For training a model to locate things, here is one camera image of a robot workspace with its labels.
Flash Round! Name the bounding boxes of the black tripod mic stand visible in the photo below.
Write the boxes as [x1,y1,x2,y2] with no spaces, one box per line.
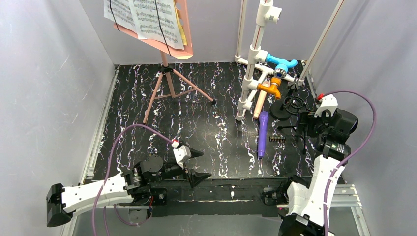
[278,95,307,154]

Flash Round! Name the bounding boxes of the black round-base mic stand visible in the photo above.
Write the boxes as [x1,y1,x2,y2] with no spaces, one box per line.
[269,78,305,120]

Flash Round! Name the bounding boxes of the purple microphone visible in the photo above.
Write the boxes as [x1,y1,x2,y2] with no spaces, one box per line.
[257,111,269,160]

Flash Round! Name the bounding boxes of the pink microphone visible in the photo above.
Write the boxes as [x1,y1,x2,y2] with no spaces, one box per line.
[253,89,268,119]

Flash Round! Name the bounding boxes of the sheet music pages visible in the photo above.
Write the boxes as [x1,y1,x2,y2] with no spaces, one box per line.
[103,0,187,50]

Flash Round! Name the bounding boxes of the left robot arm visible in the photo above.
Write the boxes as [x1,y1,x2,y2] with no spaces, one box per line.
[46,144,211,228]

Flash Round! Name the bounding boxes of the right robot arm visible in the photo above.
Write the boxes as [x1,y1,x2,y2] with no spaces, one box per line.
[278,109,358,236]

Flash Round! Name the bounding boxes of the small black comb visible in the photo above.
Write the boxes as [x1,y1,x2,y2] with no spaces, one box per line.
[268,136,286,143]

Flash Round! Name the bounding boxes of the orange faucet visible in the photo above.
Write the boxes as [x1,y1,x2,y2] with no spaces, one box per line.
[257,77,282,100]

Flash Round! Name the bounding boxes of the blue faucet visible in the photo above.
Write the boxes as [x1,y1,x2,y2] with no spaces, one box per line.
[265,54,298,79]

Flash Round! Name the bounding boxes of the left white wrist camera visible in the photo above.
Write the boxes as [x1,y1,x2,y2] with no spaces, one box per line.
[171,139,191,169]

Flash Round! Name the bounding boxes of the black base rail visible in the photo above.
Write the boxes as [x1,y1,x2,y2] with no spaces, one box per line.
[94,176,362,218]

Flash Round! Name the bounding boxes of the white pvc pipe frame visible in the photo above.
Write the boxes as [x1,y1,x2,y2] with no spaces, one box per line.
[235,0,344,121]

